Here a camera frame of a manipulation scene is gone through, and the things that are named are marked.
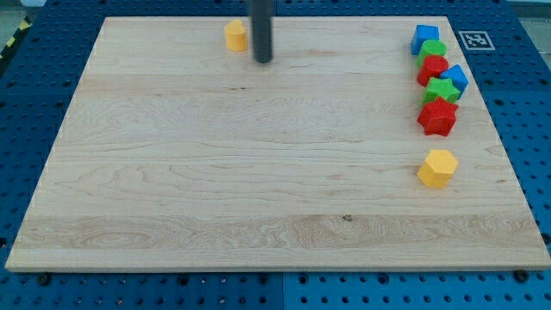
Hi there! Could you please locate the green cylinder block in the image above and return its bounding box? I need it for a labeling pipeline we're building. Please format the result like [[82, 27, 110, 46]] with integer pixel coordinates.
[[416, 39, 448, 68]]

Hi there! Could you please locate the blue angular block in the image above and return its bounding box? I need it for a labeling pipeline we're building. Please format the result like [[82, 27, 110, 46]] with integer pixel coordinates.
[[439, 65, 468, 99]]

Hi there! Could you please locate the red cylinder block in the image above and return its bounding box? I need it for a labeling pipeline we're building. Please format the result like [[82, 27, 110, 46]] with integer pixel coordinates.
[[417, 55, 449, 87]]

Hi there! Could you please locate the red star block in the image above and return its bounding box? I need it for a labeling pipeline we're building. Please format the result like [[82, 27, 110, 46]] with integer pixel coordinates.
[[418, 96, 459, 137]]

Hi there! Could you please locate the yellow hexagon block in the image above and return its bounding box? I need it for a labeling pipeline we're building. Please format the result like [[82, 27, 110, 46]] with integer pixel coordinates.
[[417, 149, 459, 189]]

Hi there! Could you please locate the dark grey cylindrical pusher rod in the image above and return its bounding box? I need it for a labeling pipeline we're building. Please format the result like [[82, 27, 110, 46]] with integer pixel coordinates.
[[249, 0, 273, 64]]

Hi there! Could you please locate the green star block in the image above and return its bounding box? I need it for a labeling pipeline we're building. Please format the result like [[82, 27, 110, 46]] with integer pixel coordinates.
[[421, 77, 461, 106]]

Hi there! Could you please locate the blue cube block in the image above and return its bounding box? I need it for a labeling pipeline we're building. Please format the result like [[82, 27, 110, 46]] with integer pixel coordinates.
[[411, 24, 440, 55]]

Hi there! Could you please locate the yellow heart block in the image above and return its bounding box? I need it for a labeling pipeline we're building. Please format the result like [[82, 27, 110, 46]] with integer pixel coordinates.
[[224, 19, 248, 52]]

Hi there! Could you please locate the light wooden board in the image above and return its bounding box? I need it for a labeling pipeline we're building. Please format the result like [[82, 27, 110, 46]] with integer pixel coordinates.
[[6, 16, 550, 273]]

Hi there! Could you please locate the white fiducial marker tag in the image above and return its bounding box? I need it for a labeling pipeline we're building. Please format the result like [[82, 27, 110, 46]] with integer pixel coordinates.
[[459, 30, 495, 51]]

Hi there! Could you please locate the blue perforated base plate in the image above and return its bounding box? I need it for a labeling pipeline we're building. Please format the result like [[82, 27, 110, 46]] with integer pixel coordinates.
[[1, 0, 550, 309]]

